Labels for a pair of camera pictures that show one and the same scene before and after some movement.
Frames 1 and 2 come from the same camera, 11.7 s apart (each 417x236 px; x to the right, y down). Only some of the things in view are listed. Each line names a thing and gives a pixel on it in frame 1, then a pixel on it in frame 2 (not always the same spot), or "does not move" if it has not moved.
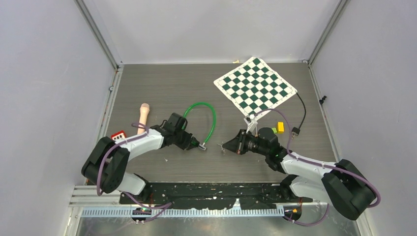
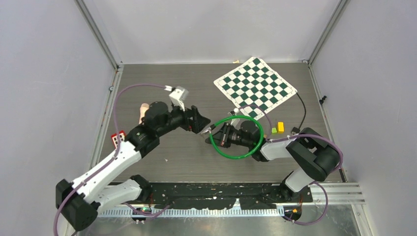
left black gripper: [187, 144] to [197, 123]
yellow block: [281, 127] does not move
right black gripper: [237, 145] to [222, 137]
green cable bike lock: [204, 146] to [214, 125]
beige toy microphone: [144, 109] does not move
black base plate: [213, 195] does not move
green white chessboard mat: [253, 87] does not move
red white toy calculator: [121, 134] does not move
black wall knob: [321, 101] does not move
